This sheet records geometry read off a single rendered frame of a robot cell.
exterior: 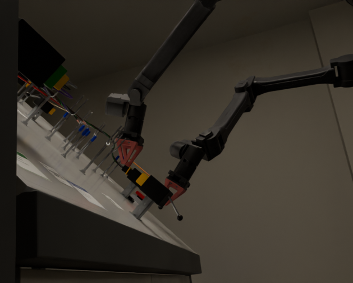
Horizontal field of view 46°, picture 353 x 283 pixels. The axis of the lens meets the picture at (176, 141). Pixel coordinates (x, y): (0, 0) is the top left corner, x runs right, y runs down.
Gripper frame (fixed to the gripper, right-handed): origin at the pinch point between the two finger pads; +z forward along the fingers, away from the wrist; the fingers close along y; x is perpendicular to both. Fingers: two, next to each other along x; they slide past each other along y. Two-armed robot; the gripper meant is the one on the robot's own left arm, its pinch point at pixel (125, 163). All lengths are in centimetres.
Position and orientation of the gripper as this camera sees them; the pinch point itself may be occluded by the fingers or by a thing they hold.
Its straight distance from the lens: 131.6
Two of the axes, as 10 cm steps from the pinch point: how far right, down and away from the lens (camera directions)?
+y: -1.3, -2.0, -9.7
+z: -1.8, 9.7, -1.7
